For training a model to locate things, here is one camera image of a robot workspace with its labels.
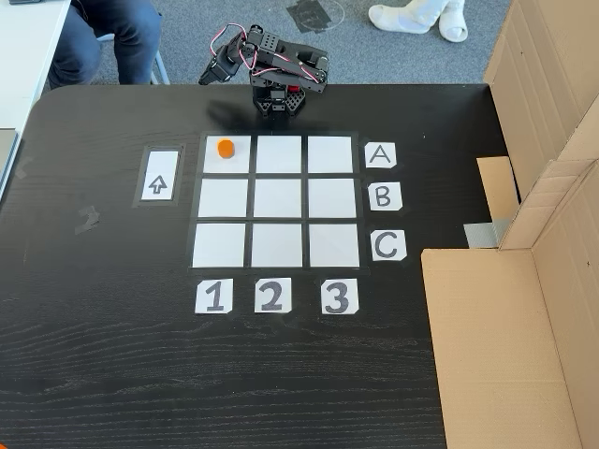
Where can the orange round token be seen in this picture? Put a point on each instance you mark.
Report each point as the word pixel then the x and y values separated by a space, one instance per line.
pixel 225 148

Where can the white nine-square grid sheet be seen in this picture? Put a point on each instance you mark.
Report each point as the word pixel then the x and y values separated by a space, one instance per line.
pixel 277 201

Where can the grey chair leg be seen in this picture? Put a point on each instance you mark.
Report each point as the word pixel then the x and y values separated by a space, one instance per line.
pixel 160 68

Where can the white arrow paper sheet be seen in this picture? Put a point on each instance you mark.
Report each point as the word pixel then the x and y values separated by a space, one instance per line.
pixel 159 163

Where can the seated person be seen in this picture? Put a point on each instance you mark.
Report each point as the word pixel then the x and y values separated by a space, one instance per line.
pixel 117 37

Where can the paper label letter A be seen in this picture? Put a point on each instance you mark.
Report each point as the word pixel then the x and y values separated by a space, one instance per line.
pixel 380 155

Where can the white desk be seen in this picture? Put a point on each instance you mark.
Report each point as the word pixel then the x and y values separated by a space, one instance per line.
pixel 23 61

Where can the clear tape scraps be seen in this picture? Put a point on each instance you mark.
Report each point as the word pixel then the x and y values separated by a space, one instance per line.
pixel 88 220

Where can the paper label letter B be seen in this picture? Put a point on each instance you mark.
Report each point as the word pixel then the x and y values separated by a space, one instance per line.
pixel 384 196

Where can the paper label number 1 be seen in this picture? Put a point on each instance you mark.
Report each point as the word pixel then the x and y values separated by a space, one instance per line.
pixel 214 297

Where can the paper label number 2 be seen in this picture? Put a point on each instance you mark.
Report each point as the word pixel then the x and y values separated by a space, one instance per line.
pixel 273 295

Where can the paper label letter C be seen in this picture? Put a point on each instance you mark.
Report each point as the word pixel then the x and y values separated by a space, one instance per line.
pixel 388 246

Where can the paper label number 3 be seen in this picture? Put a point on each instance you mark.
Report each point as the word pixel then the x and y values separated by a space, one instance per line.
pixel 340 297

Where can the grey tape piece on table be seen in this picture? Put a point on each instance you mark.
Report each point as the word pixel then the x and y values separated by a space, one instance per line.
pixel 484 234

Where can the brown cardboard panel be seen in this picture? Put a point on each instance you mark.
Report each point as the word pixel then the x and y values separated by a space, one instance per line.
pixel 505 351
pixel 538 70

